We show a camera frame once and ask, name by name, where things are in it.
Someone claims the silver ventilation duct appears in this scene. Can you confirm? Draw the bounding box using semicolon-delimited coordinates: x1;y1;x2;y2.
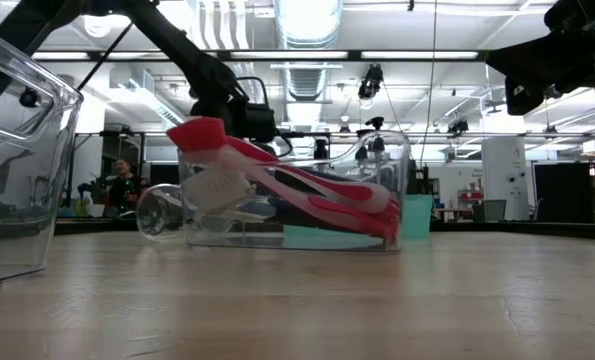
272;0;346;101

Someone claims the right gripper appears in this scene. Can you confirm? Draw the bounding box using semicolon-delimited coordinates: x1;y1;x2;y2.
485;34;595;116

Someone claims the red long-handled brush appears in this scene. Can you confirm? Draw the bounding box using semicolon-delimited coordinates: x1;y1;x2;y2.
276;192;402;247
165;116;401;226

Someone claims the black overhead camera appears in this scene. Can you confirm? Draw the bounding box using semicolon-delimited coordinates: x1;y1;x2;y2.
357;63;385;100

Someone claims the clear plastic storage bin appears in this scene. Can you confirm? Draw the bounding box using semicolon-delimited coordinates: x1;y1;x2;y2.
178;130;412;253
0;24;85;287

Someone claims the grey waste bin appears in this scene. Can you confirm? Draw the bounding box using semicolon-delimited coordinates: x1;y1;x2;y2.
472;198;507;223

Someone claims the person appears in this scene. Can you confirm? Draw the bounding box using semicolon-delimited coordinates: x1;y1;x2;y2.
105;158;146;215

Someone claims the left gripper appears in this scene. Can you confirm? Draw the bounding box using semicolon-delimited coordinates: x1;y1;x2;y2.
190;96;279;144

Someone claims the leafy houseplant in white pot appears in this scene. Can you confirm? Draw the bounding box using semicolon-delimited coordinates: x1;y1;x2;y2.
76;174;109;219

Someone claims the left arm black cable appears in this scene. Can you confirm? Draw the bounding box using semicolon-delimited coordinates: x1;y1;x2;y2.
235;75;271;107

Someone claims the green translucent tray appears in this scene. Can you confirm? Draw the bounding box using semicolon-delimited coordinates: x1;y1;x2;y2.
282;193;434;250

